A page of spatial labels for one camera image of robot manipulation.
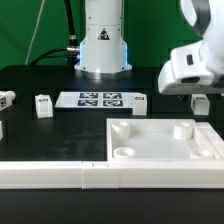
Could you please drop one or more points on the white front fence wall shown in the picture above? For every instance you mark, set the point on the white front fence wall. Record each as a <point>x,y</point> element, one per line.
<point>93,175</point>

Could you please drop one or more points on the white right fence wall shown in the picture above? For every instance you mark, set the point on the white right fence wall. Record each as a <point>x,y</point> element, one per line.
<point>216,141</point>

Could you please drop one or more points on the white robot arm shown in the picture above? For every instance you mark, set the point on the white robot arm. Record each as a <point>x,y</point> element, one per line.
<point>103,52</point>

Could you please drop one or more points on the white square tabletop part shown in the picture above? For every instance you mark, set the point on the white square tabletop part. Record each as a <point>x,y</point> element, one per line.
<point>157,139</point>

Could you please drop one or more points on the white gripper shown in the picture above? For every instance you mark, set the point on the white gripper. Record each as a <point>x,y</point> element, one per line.
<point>185,73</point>

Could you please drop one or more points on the white fence wall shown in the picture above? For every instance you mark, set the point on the white fence wall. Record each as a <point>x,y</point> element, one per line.
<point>216,141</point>
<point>93,175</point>

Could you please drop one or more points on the white base tag plate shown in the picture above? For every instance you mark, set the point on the white base tag plate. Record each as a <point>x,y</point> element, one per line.
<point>95,100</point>

